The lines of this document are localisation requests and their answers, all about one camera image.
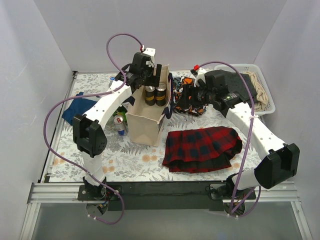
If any green Perrier bottle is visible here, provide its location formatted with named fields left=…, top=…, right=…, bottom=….
left=117, top=105, right=128, bottom=124

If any white plastic basket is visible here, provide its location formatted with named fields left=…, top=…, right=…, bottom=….
left=214, top=63, right=276, bottom=116

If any red plaid skirt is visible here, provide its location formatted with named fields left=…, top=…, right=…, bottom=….
left=162, top=126, right=243, bottom=174

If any blue folded garment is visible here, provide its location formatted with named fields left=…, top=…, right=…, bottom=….
left=62, top=96, right=100, bottom=126

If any beige canvas tote bag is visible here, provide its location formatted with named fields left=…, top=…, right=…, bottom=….
left=126, top=65, right=172, bottom=147

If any dark grey dotted cloth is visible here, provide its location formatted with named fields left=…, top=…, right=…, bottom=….
left=221, top=70, right=258, bottom=106

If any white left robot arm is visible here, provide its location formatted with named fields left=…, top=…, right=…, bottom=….
left=72, top=47, right=162, bottom=200

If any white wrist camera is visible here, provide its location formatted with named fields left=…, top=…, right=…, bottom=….
left=142, top=47, right=156, bottom=68
left=191, top=67, right=207, bottom=87

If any silver can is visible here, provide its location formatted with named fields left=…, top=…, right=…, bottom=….
left=145, top=86, right=156, bottom=106
left=155, top=82, right=167, bottom=107

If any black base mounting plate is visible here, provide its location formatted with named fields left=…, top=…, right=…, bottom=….
left=77, top=180, right=247, bottom=212

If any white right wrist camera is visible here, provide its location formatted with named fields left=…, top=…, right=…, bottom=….
left=191, top=67, right=207, bottom=87

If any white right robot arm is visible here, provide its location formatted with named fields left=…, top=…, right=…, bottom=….
left=189, top=68, right=300, bottom=199

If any beige cloth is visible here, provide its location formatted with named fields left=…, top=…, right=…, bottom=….
left=245, top=71, right=269, bottom=112

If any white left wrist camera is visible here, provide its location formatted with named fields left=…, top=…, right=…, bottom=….
left=142, top=47, right=156, bottom=68

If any orange black patterned garment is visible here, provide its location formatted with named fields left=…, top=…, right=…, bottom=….
left=173, top=76, right=207, bottom=117

